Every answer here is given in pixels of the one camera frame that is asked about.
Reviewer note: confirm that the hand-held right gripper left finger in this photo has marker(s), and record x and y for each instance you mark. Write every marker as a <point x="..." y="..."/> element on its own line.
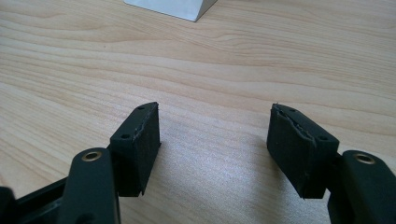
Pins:
<point x="137" y="155"/>

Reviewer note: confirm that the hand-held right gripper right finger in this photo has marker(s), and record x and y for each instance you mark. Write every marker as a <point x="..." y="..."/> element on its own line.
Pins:
<point x="292" y="152"/>

